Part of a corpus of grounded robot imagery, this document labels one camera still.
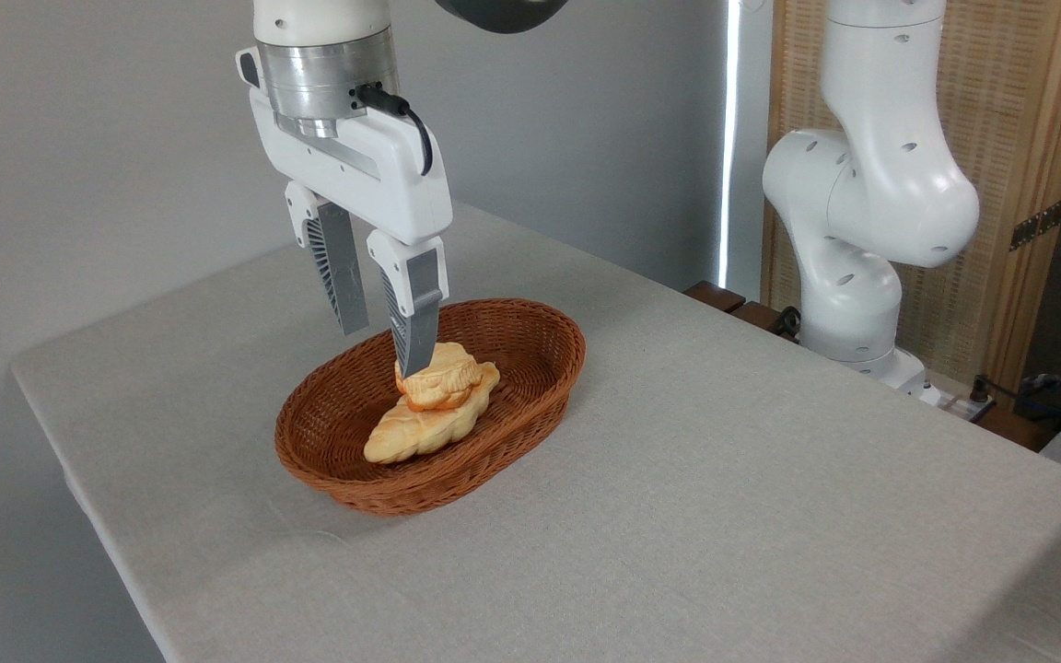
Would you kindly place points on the brown wicker oval basket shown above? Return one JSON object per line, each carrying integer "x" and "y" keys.
{"x": 346, "y": 414}

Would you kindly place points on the grey tablecloth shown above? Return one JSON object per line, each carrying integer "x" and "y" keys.
{"x": 724, "y": 516}

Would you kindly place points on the long braided bread loaf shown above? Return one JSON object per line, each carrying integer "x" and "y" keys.
{"x": 411, "y": 437}

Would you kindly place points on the dark metal screen hinge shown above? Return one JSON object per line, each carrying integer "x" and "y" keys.
{"x": 1037, "y": 224}

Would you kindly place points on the dark brown wooden slat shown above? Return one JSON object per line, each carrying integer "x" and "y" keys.
{"x": 759, "y": 316}
{"x": 715, "y": 296}

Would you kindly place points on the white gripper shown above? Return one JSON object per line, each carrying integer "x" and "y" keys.
{"x": 383, "y": 175}

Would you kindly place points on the black power plug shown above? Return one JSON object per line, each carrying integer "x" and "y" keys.
{"x": 979, "y": 389}

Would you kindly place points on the wooden rattan folding screen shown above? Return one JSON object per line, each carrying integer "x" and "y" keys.
{"x": 1009, "y": 101}

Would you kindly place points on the white power strip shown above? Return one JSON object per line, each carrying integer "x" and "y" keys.
{"x": 952, "y": 403}

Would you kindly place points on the round orange croissant bread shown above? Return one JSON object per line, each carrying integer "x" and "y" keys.
{"x": 443, "y": 382}

